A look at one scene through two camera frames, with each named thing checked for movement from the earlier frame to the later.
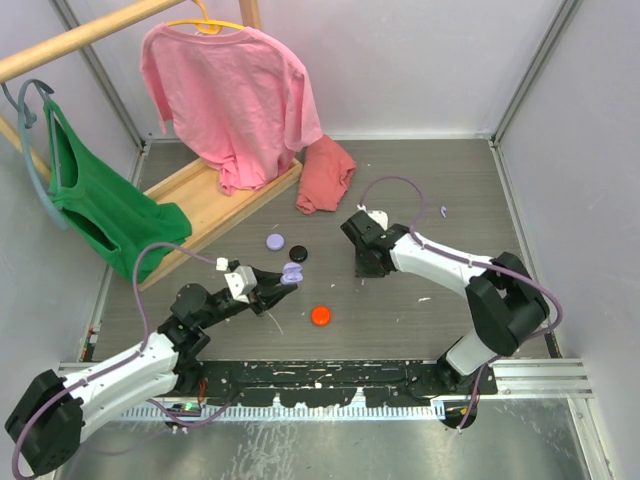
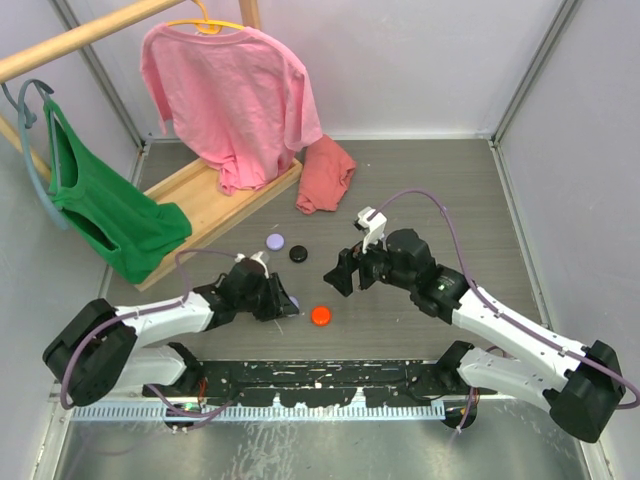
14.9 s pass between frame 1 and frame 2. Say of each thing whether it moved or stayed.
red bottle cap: stayed
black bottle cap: stayed
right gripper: moved
